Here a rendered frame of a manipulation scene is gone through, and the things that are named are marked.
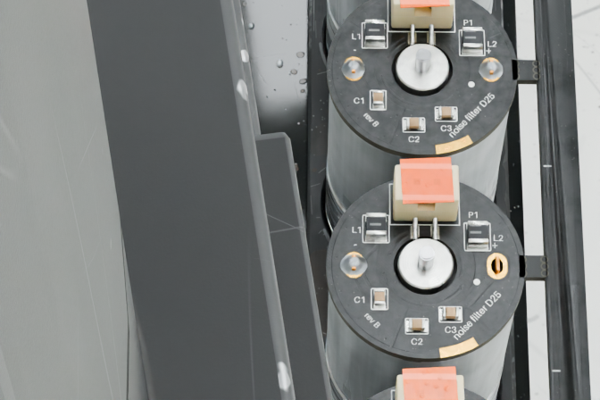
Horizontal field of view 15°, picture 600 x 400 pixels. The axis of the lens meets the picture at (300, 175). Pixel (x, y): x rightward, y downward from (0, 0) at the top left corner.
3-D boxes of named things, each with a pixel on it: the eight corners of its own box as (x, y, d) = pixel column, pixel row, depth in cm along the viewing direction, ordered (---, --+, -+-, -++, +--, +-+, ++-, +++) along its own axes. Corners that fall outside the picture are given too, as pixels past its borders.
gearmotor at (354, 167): (324, 302, 34) (328, 148, 29) (325, 154, 35) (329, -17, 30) (489, 303, 34) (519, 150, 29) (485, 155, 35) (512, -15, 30)
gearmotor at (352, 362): (323, 483, 33) (328, 353, 28) (324, 323, 34) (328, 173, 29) (495, 484, 33) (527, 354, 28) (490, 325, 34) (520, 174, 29)
